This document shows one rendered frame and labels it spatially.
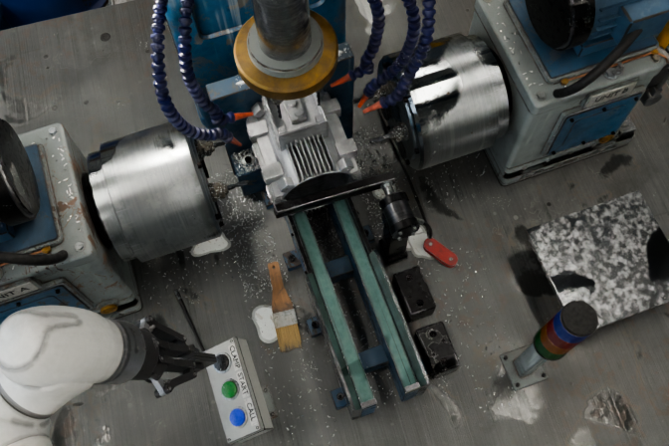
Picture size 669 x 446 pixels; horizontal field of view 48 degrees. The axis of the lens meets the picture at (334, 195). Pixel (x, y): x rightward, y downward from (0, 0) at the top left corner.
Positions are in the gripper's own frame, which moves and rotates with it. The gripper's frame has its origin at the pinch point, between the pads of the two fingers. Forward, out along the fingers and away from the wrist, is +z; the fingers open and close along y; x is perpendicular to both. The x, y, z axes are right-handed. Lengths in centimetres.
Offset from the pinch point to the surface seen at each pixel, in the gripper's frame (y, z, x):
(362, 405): -13.7, 28.8, -15.0
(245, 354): 0.2, 10.5, -3.5
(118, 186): 35.0, -4.1, 3.7
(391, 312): 1.6, 34.1, -25.8
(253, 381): -4.9, 10.4, -3.5
